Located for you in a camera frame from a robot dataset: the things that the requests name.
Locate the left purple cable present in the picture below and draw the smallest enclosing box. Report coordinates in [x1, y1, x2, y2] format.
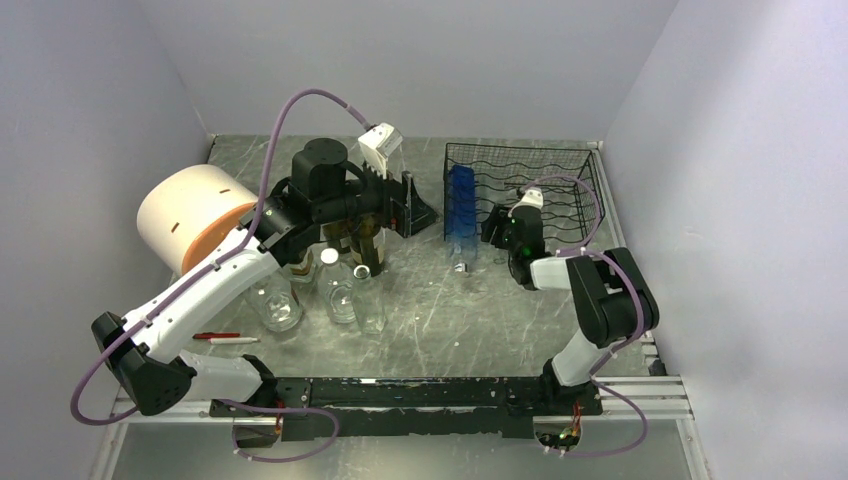
[70, 89, 372, 427]

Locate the dark green wine bottle front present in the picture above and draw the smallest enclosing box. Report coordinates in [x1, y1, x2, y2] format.
[350, 217, 385, 277]

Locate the dark green wine bottle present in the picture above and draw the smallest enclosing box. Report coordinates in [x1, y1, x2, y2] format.
[322, 222, 351, 255]
[350, 217, 385, 277]

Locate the clear bottle with label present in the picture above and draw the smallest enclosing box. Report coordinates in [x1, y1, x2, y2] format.
[285, 248, 317, 284]

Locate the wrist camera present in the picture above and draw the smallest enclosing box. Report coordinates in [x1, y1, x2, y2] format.
[516, 187, 544, 210]
[358, 122, 403, 179]

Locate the white and orange drum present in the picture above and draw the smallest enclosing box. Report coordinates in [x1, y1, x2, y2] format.
[136, 164, 258, 275]

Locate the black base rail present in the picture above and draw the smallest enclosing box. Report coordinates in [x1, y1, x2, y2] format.
[210, 376, 604, 442]

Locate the dark green wine bottle rear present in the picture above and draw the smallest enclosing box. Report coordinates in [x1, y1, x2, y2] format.
[322, 222, 351, 255]

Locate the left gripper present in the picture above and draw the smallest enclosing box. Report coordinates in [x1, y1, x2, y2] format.
[317, 150, 444, 237]

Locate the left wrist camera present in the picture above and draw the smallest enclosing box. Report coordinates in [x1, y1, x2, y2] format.
[358, 122, 403, 179]

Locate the white pen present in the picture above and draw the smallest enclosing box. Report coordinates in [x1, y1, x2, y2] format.
[208, 337, 261, 345]

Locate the red pen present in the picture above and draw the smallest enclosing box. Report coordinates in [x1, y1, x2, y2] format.
[192, 332, 241, 340]

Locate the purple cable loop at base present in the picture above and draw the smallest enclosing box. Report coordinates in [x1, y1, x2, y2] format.
[231, 404, 342, 464]

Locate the clear bottle white cap middle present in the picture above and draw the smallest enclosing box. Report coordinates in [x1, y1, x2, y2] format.
[316, 248, 356, 324]

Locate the clear slim glass bottle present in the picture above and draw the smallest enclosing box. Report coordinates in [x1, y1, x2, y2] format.
[352, 265, 387, 335]

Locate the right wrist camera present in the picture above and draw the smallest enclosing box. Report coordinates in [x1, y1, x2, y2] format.
[516, 187, 544, 210]

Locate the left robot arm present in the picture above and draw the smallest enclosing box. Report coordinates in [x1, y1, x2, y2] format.
[92, 126, 436, 416]

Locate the black wire wine rack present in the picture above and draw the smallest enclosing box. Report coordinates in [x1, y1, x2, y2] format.
[443, 142, 605, 247]

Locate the clear round bottle white cap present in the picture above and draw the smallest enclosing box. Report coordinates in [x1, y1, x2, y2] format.
[244, 272, 303, 333]

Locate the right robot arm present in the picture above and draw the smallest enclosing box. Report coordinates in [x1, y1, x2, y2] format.
[481, 204, 659, 414]

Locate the small clear glass bottle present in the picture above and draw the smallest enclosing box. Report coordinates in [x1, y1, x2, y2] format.
[488, 244, 509, 265]

